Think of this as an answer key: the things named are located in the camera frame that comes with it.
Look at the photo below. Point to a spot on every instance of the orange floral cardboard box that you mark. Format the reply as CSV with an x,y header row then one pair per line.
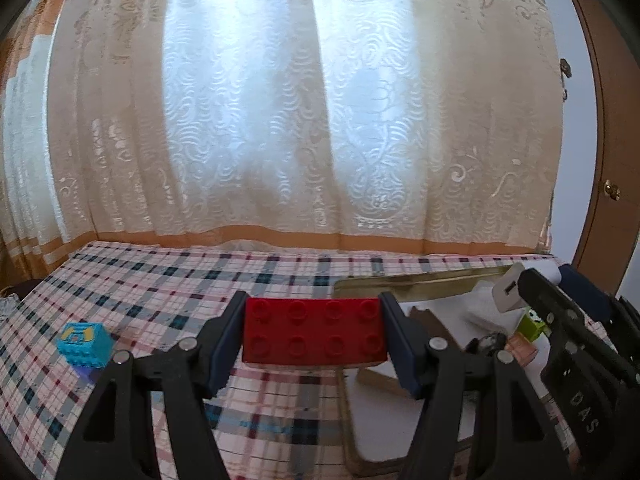
x,y
521,348

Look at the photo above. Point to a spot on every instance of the cream lace curtain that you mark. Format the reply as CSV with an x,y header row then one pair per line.
x,y
413,126

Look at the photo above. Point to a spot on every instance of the plaid tablecloth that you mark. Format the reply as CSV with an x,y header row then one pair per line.
x,y
268,425

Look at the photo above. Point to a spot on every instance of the brown wooden door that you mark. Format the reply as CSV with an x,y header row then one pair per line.
x,y
610,234

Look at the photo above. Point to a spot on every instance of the gold tin tray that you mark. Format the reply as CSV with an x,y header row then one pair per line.
x,y
425,359

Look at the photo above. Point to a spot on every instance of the curtain tieback hook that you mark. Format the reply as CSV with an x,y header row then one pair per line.
x,y
566,73

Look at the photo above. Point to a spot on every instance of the brass door knob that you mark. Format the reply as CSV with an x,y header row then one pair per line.
x,y
611,190

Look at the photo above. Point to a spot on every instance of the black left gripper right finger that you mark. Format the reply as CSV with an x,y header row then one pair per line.
x,y
475,409

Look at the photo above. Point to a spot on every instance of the white cork card box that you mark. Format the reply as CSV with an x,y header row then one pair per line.
x,y
382,378

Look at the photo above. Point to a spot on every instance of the red toy brick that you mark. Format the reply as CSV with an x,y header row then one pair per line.
x,y
302,333

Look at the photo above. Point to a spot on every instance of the green toy block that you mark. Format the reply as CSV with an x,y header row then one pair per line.
x,y
531,326

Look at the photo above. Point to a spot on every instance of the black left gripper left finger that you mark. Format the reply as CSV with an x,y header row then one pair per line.
x,y
114,437

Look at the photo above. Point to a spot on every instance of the dark speckled hair claw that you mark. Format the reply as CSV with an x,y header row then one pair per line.
x,y
487,345

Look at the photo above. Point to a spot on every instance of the small white box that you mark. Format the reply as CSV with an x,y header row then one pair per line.
x,y
505,291

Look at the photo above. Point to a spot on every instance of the cyan toy block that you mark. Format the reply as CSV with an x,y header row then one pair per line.
x,y
85,344

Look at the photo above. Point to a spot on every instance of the purple toy block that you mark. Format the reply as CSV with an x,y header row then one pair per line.
x,y
88,374

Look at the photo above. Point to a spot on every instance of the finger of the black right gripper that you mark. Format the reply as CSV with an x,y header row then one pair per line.
x,y
563,314
598,302

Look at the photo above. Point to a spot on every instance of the clear plastic box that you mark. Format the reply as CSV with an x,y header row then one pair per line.
x,y
480,309

